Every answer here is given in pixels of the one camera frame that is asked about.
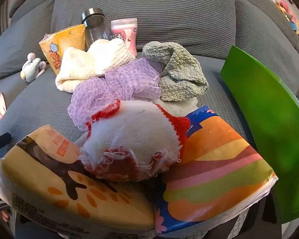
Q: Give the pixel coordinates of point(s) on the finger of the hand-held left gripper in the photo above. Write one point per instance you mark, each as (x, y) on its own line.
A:
(0, 140)

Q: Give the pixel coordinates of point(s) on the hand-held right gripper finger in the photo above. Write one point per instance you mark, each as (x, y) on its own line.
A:
(272, 209)

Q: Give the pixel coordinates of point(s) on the yellow tissue pack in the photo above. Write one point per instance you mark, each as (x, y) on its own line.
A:
(39, 174)

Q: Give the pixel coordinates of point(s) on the colourful striped tissue pack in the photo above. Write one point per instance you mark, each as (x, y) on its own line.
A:
(214, 166)

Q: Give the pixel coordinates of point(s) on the green storage box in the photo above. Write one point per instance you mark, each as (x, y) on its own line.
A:
(264, 104)

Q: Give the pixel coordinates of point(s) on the cream knitted towel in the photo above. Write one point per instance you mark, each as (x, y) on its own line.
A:
(89, 62)

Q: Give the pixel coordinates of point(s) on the red and white cloth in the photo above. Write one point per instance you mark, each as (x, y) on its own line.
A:
(134, 129)

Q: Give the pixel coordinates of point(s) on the purple mesh bath pouf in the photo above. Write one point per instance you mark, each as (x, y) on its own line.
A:
(129, 79)

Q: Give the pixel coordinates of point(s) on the grey-green knitted towel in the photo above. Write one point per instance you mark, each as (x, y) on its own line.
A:
(182, 74)

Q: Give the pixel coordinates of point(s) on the grey mouse plush toy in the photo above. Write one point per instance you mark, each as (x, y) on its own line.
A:
(31, 67)

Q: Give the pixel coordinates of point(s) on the yellow snack box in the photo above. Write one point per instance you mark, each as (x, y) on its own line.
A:
(62, 44)

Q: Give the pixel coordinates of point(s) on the glass bottle with metal cap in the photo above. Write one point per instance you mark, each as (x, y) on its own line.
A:
(97, 29)

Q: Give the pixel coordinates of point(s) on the pink plastic container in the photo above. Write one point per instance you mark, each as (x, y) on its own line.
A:
(125, 32)

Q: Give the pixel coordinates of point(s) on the pile of colourful plush toys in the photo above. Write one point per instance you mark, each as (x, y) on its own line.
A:
(290, 20)

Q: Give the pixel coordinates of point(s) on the grey fabric sofa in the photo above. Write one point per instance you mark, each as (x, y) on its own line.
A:
(164, 17)

